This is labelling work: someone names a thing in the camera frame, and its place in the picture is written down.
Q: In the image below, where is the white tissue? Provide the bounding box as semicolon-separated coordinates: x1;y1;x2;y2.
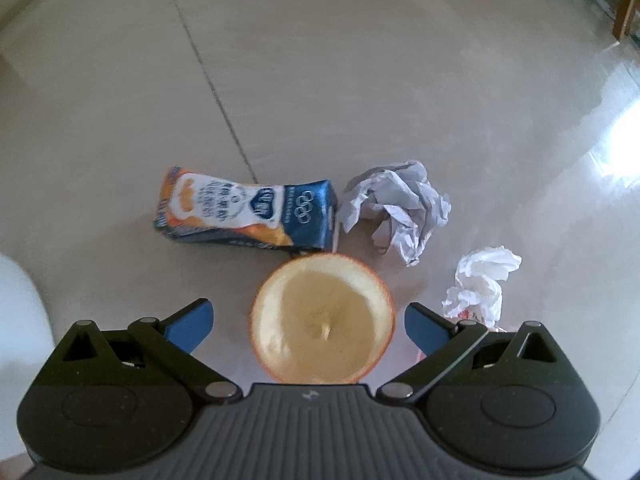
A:
442;246;522;332

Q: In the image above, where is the white plastic trash bin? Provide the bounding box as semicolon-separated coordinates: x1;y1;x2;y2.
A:
1;255;54;460

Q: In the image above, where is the grey crumpled paper ball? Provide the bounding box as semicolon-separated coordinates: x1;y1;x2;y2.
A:
336;159;451;266

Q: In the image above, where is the blue orange milk carton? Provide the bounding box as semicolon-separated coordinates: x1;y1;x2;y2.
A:
154;166;337;252

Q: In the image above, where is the wooden stool leg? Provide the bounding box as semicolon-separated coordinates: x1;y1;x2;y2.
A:
612;0;639;41

